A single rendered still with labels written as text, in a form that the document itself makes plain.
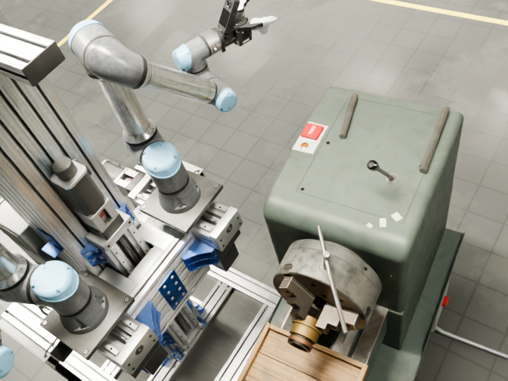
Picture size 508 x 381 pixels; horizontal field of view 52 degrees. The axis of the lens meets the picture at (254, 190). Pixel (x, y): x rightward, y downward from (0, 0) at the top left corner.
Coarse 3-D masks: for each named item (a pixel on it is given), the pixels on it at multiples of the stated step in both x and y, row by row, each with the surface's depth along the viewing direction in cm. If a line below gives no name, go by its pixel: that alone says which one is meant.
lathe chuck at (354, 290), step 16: (288, 256) 159; (304, 256) 154; (320, 256) 151; (304, 272) 150; (320, 272) 148; (336, 272) 148; (352, 272) 149; (320, 288) 151; (336, 288) 146; (352, 288) 148; (368, 288) 151; (352, 304) 148; (368, 304) 151; (368, 320) 154
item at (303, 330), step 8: (296, 320) 154; (304, 320) 154; (312, 320) 154; (296, 328) 153; (304, 328) 152; (312, 328) 152; (296, 336) 151; (304, 336) 151; (312, 336) 151; (296, 344) 151; (304, 344) 150; (312, 344) 153
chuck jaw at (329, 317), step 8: (328, 304) 156; (328, 312) 155; (336, 312) 154; (344, 312) 153; (352, 312) 152; (368, 312) 154; (320, 320) 154; (328, 320) 153; (336, 320) 152; (352, 320) 151; (360, 320) 153; (320, 328) 153; (328, 328) 154; (336, 328) 152; (352, 328) 152
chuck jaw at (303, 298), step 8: (288, 272) 154; (288, 280) 154; (296, 280) 154; (280, 288) 154; (288, 288) 152; (296, 288) 154; (304, 288) 155; (296, 296) 153; (304, 296) 155; (312, 296) 157; (288, 304) 156; (296, 304) 153; (304, 304) 154; (296, 312) 153; (304, 312) 154
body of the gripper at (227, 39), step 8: (240, 16) 171; (240, 24) 169; (216, 32) 167; (232, 32) 171; (240, 32) 170; (248, 32) 173; (224, 40) 168; (232, 40) 173; (240, 40) 173; (248, 40) 175; (224, 48) 173
